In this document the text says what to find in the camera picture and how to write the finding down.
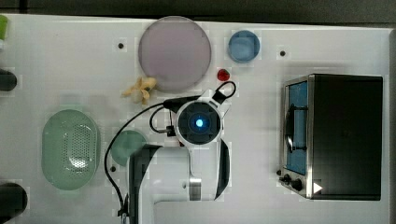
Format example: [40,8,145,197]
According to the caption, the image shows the black toaster oven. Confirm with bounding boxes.
[276,74,383,201]

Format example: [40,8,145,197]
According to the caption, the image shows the blue bowl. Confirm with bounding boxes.
[228,30,261,63]

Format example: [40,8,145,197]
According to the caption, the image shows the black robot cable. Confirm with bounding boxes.
[104,80,237,218]

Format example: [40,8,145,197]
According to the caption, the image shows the green mug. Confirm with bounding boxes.
[110,130,147,166]

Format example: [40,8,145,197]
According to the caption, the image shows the peeled banana toy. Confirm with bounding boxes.
[121,77,157,105]

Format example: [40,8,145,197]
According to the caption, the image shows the green oval strainer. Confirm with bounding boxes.
[41,109,100,190]

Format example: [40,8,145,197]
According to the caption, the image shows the purple round plate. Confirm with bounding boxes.
[138,16,211,92]

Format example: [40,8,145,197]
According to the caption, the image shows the strawberry toy near plate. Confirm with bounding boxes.
[217,69,230,81]

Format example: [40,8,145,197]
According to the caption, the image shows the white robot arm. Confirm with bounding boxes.
[128,90,231,224]

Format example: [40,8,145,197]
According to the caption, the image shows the black cylinder cup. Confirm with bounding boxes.
[0,69,18,91]
[0,183,28,224]

